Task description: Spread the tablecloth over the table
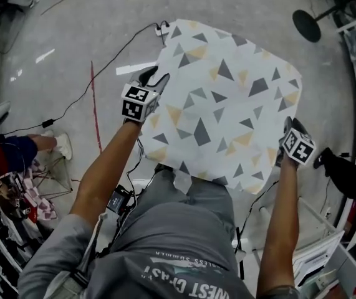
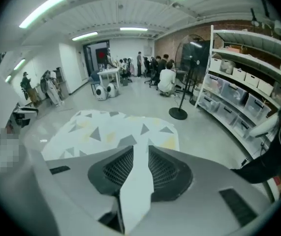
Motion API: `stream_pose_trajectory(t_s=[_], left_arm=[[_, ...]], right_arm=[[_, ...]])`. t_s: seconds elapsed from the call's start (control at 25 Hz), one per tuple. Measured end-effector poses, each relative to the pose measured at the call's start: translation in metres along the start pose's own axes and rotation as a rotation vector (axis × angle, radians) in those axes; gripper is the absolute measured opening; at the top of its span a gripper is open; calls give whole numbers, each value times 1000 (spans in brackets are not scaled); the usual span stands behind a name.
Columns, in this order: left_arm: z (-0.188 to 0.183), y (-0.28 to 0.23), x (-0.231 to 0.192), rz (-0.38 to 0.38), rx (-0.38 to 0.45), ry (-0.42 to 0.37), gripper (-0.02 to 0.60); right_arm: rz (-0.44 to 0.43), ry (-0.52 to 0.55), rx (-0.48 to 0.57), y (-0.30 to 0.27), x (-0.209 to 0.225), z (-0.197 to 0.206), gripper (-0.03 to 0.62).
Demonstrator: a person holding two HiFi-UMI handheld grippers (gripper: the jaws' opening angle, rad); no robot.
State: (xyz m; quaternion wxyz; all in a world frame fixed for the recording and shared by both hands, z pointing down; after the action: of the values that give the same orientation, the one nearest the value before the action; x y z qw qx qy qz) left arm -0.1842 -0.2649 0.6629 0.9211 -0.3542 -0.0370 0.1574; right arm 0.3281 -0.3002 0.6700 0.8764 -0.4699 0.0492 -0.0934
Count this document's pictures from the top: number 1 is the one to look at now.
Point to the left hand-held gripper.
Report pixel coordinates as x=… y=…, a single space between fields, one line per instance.
x=138 y=103

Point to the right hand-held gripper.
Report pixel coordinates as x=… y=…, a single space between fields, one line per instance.
x=299 y=146

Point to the white triangle-patterned cloth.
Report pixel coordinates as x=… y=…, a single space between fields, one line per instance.
x=227 y=104

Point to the person's right forearm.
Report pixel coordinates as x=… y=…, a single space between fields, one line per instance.
x=280 y=223

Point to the person's left forearm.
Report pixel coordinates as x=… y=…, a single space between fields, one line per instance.
x=103 y=173

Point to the white power strip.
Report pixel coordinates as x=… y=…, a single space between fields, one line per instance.
x=160 y=33

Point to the red floor tape strip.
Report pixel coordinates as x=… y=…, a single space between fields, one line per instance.
x=95 y=111
x=57 y=3

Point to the white shelving rack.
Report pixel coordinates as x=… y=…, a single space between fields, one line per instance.
x=354 y=79

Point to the black floor fan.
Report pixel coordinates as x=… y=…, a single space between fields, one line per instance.
x=305 y=25

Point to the person's grey trousers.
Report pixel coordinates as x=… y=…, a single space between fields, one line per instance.
x=209 y=198

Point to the white side table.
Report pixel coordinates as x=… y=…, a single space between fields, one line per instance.
x=327 y=243

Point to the black belt device with screen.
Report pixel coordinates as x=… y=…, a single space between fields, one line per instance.
x=117 y=202

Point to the pink white checkered cloth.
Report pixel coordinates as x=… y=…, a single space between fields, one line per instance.
x=42 y=202

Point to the person's grey t-shirt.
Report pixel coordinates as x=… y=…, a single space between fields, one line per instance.
x=171 y=244

